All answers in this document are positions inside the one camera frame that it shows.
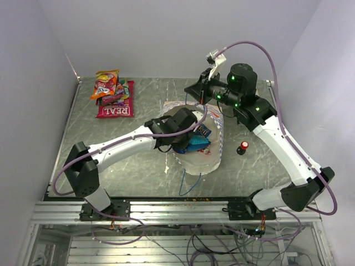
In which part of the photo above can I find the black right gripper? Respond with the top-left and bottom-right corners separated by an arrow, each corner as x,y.
185,68 -> 241,108

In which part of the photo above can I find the blue snack bag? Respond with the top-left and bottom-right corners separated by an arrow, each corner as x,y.
173,135 -> 211,154

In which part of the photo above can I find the blue M&M's candy bag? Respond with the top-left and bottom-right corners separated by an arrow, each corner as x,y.
194,124 -> 211,138

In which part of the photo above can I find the blue checkered paper bag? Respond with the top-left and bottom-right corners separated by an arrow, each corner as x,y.
160,93 -> 225,197

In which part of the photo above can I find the small red crunch packet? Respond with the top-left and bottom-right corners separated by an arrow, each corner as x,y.
198,147 -> 211,155

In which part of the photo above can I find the red REAL crisps bag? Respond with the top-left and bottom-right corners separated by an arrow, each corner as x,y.
96,80 -> 134,119

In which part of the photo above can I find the green candy bag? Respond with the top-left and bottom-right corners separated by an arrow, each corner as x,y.
118,79 -> 130,100

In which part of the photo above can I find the red pink candy bag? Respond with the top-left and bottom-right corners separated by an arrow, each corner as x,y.
96,84 -> 128,106

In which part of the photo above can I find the orange Fox's candy bag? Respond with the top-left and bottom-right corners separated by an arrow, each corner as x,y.
90,69 -> 119,100

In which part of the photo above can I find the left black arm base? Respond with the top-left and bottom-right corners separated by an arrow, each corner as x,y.
79,200 -> 130,222

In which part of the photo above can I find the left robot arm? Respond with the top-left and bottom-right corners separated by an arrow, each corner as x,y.
63,108 -> 204,220

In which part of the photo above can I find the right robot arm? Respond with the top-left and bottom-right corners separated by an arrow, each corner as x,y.
184,63 -> 335,219

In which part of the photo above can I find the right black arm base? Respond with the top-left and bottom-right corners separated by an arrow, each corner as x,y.
222,197 -> 276,221

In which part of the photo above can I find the red emergency stop button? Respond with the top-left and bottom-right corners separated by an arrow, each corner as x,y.
236,141 -> 249,155

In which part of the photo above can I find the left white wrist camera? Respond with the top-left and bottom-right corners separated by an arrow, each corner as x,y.
192,110 -> 207,127

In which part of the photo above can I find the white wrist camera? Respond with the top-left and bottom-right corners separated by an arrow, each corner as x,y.
192,110 -> 207,127
206,49 -> 226,80

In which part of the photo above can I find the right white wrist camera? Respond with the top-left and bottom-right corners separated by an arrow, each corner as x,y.
206,49 -> 226,80

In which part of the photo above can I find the aluminium frame rail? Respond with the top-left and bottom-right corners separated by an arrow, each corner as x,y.
29,201 -> 320,225

